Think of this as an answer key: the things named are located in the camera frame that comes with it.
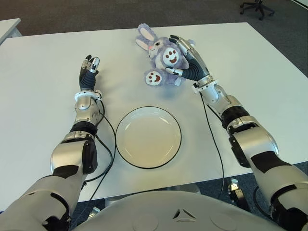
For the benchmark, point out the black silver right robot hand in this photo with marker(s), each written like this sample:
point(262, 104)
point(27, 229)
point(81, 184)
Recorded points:
point(198, 69)

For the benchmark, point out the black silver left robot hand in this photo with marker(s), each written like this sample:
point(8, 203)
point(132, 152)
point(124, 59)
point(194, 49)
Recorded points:
point(87, 80)

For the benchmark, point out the purple plush bunny doll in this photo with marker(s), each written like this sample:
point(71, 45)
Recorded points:
point(158, 53)

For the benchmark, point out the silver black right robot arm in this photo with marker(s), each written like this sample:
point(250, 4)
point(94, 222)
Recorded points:
point(257, 144)

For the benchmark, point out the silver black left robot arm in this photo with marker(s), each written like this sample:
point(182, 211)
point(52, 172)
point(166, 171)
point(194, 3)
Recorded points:
point(69, 154)

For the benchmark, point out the white plate with black rim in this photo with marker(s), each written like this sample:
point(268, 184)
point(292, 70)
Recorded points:
point(148, 139)

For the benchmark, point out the black office chair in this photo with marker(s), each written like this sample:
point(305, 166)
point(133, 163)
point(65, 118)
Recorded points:
point(258, 7)

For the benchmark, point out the white neighbouring desk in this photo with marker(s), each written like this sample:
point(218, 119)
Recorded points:
point(8, 29)

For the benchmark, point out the silver robot torso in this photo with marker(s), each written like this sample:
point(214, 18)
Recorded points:
point(180, 214)

